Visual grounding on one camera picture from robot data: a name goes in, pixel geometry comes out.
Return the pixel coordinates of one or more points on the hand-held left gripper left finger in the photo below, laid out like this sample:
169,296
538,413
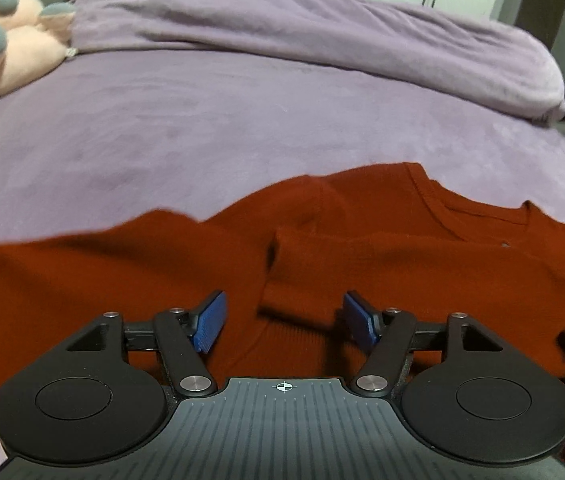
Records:
210,322

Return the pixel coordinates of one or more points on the purple bed sheet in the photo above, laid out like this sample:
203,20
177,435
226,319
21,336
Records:
162,125

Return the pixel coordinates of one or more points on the purple folded blanket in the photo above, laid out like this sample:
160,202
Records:
312,30

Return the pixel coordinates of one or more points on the pink plush toy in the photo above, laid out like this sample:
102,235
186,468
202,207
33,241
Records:
10,50

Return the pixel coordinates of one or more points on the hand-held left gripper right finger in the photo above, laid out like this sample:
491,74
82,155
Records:
360,322

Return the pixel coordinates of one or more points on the red knit sweater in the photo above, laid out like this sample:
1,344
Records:
312,260

